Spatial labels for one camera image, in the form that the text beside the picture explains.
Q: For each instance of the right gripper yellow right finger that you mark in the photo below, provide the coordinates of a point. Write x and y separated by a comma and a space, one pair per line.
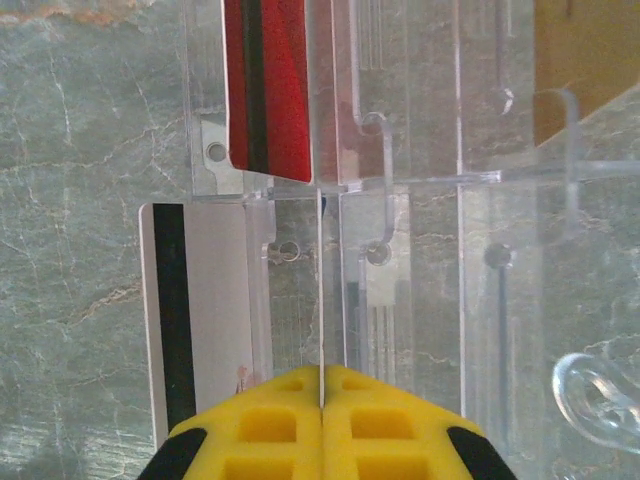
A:
390, 430

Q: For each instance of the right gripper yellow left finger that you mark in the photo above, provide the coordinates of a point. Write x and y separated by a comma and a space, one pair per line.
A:
270, 430

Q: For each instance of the thin white-edged card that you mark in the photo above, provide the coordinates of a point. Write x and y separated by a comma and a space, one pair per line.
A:
321, 300

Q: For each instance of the clear acrylic card rack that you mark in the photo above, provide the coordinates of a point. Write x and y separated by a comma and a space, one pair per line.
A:
425, 150

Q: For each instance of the yellow card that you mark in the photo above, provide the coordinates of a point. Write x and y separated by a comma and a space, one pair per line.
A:
585, 50

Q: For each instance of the white card with black stripe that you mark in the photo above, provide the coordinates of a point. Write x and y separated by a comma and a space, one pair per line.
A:
215, 300

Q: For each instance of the red card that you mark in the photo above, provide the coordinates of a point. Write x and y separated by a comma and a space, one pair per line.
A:
285, 100

